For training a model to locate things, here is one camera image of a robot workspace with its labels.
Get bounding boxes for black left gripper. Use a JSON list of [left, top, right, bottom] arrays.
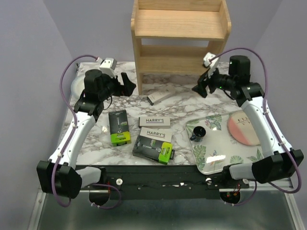
[[99, 70, 137, 100]]

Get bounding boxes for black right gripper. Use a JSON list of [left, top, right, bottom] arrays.
[[192, 63, 236, 98]]

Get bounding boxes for white Harry's box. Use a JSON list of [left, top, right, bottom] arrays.
[[138, 116, 171, 129], [140, 127, 172, 143]]

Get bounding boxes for green black Gillette box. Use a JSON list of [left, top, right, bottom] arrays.
[[108, 110, 131, 146]]

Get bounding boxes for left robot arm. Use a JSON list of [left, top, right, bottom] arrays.
[[36, 69, 136, 199]]

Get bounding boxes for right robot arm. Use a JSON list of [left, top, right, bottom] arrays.
[[193, 52, 304, 188]]

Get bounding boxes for light wooden shelf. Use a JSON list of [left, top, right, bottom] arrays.
[[130, 0, 232, 94]]

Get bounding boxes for small white H box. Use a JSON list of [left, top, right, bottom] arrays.
[[147, 87, 176, 105]]

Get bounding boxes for black mug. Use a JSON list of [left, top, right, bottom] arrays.
[[190, 126, 206, 142]]

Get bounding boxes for white blue-rimmed bowl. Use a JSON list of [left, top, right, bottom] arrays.
[[71, 75, 85, 99]]

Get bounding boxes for pink and cream plate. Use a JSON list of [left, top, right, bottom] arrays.
[[227, 111, 260, 146]]

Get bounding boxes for floral leaf tray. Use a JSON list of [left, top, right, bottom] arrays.
[[186, 110, 263, 175]]

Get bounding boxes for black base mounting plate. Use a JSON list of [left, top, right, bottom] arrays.
[[79, 164, 256, 201]]

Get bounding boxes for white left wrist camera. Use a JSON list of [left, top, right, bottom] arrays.
[[99, 58, 117, 78]]

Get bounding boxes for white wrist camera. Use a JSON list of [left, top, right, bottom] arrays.
[[203, 52, 220, 72], [99, 58, 117, 78]]

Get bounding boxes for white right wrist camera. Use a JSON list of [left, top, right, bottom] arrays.
[[203, 52, 220, 72]]

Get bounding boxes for aluminium frame rail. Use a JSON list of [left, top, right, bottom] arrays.
[[27, 177, 303, 230]]

